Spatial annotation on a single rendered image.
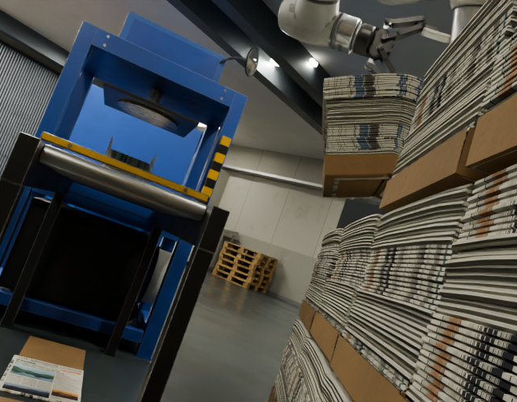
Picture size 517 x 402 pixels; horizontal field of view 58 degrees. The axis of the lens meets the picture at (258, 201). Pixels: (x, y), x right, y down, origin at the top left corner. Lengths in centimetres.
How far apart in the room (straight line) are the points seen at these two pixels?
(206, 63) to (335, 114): 188
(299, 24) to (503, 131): 94
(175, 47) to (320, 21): 170
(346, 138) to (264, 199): 1059
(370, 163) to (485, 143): 64
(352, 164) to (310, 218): 974
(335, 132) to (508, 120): 69
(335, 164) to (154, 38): 199
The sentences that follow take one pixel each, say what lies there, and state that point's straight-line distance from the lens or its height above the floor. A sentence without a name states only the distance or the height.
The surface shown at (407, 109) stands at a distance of 107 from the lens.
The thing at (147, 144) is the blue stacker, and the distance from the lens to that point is 494.
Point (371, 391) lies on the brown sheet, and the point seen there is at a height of 63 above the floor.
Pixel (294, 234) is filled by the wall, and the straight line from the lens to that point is 1085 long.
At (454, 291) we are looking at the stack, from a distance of 38.
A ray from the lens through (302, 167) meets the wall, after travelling 1130.
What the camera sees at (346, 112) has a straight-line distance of 106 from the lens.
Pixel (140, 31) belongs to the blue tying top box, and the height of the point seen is 167.
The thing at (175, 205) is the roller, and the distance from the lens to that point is 131.
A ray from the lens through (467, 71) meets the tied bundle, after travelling 57.
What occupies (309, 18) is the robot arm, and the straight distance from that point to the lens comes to 125.
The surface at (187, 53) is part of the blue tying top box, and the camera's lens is 286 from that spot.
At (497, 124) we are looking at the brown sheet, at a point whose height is 86.
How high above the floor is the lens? 71
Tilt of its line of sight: 6 degrees up
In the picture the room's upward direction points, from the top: 20 degrees clockwise
